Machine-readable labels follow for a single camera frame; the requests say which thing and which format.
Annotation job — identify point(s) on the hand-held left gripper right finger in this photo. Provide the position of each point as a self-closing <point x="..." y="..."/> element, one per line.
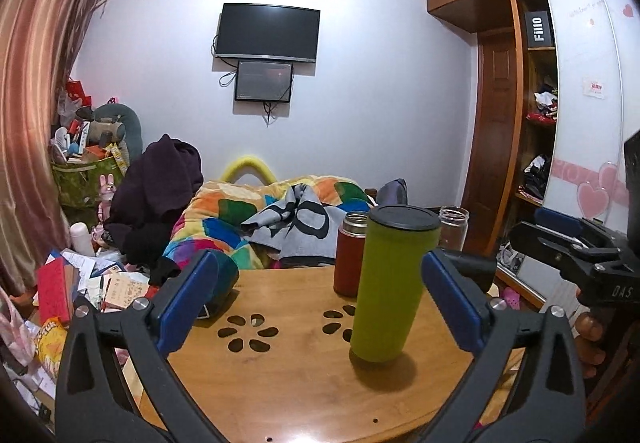
<point x="452" y="305"/>

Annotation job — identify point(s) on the pink rabbit toy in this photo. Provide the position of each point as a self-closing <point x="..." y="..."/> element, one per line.
<point x="106" y="190"/>

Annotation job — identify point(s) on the grey black printed cloth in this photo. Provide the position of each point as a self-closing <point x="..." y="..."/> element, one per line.
<point x="295" y="223"/>

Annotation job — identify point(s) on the green patterned bag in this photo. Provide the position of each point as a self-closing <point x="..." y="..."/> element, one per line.
<point x="82" y="183"/>

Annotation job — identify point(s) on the person's right hand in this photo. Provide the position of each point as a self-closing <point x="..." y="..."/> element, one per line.
<point x="590" y="338"/>

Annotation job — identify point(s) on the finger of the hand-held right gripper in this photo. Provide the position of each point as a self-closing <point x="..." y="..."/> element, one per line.
<point x="537" y="240"/>
<point x="562" y="220"/>

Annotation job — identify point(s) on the white sliding wardrobe door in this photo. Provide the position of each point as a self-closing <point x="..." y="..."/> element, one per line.
<point x="587" y="98"/>

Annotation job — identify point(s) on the yellow foam arch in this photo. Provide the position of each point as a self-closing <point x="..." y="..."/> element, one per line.
<point x="248" y="169"/>

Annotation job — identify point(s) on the pink striped curtain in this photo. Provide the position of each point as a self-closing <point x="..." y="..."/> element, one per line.
<point x="35" y="113"/>

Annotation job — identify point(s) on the grey bag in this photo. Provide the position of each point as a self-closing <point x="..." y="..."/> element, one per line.
<point x="392" y="190"/>

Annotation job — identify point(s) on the small black monitor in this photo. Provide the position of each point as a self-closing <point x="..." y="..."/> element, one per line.
<point x="264" y="80"/>

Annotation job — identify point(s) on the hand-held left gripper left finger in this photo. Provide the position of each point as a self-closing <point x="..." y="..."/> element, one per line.
<point x="186" y="304"/>

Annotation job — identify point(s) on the yellow snack packet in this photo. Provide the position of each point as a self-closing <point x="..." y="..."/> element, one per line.
<point x="50" y="340"/>

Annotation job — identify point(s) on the clear glass jar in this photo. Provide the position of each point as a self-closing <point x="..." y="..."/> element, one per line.
<point x="454" y="230"/>

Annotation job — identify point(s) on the wall-mounted black television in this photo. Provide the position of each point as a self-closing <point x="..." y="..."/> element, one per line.
<point x="267" y="32"/>

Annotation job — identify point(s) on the black storage box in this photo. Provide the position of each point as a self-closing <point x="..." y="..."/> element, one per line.
<point x="539" y="29"/>

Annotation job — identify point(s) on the pink slippers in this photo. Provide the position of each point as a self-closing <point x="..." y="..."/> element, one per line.
<point x="511" y="295"/>

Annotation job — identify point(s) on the round wooden table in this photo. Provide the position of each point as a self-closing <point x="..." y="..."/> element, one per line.
<point x="300" y="373"/>

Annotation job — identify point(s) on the wooden wardrobe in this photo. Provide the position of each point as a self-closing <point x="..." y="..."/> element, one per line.
<point x="492" y="88"/>

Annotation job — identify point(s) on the dark purple clothing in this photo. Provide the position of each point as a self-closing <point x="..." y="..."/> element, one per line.
<point x="150" y="193"/>

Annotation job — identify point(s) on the grey plush toy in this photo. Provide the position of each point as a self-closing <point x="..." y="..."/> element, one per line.
<point x="120" y="125"/>

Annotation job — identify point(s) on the white bottle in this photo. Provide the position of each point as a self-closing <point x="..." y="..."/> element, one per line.
<point x="82" y="238"/>

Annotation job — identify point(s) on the red thermos flask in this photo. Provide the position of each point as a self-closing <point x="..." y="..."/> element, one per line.
<point x="349" y="258"/>

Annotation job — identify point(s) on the red book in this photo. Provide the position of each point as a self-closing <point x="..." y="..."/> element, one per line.
<point x="54" y="290"/>

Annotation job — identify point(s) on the green cup with black lid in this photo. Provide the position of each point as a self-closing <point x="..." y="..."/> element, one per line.
<point x="387" y="283"/>

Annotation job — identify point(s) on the brown wooden door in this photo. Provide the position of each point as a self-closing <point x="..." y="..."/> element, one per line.
<point x="492" y="133"/>

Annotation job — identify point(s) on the colourful patchwork blanket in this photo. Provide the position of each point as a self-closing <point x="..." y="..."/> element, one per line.
<point x="220" y="218"/>

